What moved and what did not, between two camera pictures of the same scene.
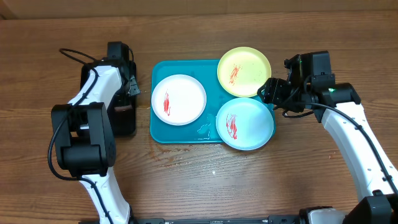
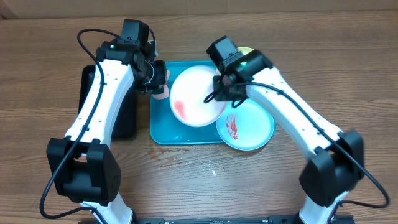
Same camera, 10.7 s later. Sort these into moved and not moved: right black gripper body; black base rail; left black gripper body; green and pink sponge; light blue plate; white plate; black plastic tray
Moved: right black gripper body; green and pink sponge; white plate; left black gripper body
Not moved: black base rail; black plastic tray; light blue plate
